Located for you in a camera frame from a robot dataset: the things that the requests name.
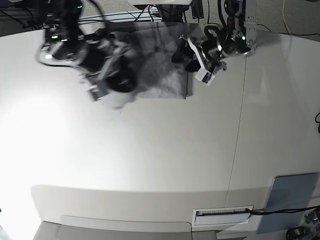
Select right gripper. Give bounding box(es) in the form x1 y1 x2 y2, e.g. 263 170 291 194
77 37 138 93

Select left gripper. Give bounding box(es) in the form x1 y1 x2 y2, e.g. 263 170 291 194
171 38 225 73

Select grey T-shirt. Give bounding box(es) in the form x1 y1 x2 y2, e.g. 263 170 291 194
111 22 188 99

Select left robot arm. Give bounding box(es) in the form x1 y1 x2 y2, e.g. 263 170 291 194
185 0 257 74

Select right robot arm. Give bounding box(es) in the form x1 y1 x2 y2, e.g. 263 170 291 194
38 0 188 100

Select central black stand base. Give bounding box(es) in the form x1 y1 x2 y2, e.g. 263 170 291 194
128 0 204 23

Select blue-grey flat panel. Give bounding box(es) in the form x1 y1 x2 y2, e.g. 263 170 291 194
256 172 319 234

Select black device on floor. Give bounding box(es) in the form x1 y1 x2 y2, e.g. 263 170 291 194
286 226 308 240

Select yellow cable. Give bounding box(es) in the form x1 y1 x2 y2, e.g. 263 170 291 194
282 0 291 33

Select black cable to slot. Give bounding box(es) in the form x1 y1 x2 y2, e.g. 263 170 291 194
246 206 320 216

